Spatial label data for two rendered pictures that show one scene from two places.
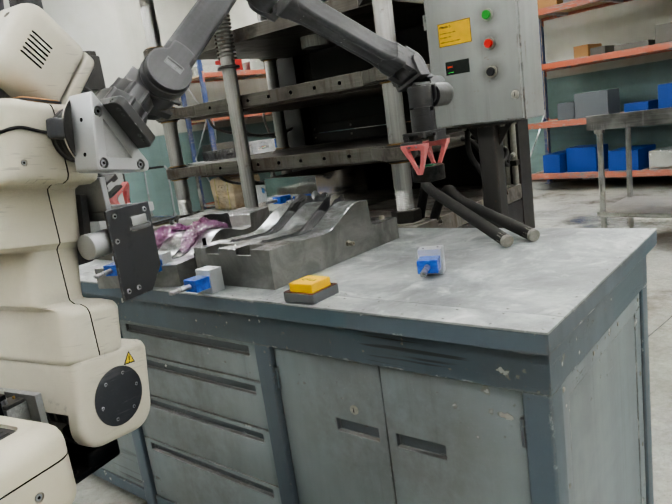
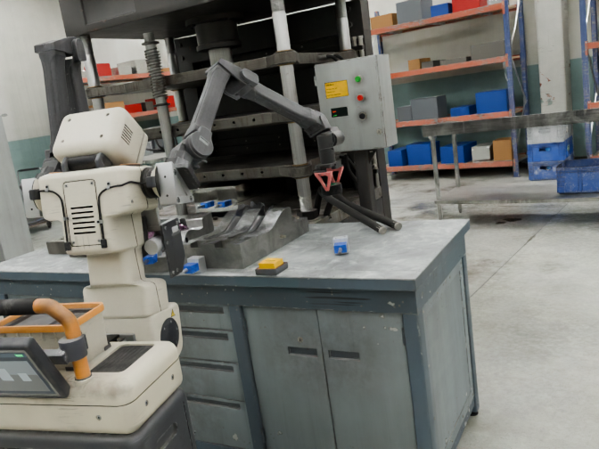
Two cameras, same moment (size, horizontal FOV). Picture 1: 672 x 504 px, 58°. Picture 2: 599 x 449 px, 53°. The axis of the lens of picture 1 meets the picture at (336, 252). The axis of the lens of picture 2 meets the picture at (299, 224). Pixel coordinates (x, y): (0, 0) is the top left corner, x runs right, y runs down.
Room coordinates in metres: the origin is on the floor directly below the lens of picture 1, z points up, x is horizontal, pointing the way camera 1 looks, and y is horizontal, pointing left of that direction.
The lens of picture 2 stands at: (-0.70, 0.31, 1.35)
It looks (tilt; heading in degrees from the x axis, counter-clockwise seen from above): 12 degrees down; 349
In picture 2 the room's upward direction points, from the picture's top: 8 degrees counter-clockwise
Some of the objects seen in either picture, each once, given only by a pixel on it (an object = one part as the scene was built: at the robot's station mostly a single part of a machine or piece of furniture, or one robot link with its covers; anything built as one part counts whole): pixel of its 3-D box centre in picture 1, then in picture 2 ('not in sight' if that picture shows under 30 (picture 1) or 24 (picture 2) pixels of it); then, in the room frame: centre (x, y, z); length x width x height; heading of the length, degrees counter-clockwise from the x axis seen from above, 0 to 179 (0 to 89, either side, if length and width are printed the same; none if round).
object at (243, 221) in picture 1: (191, 243); (162, 241); (1.73, 0.41, 0.86); 0.50 x 0.26 x 0.11; 157
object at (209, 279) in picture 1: (193, 285); (188, 268); (1.33, 0.33, 0.83); 0.13 x 0.05 x 0.05; 139
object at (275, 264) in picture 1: (302, 233); (248, 232); (1.56, 0.08, 0.87); 0.50 x 0.26 x 0.14; 140
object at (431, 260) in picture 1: (428, 265); (340, 248); (1.21, -0.18, 0.83); 0.13 x 0.05 x 0.05; 161
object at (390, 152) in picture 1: (335, 165); (243, 175); (2.61, -0.05, 0.96); 1.29 x 0.83 x 0.18; 50
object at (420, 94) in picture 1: (421, 96); (325, 141); (1.48, -0.25, 1.17); 0.07 x 0.06 x 0.07; 133
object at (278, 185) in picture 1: (332, 188); (242, 194); (2.53, -0.02, 0.87); 0.50 x 0.27 x 0.17; 140
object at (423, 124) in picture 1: (423, 123); (327, 158); (1.48, -0.25, 1.11); 0.10 x 0.07 x 0.07; 140
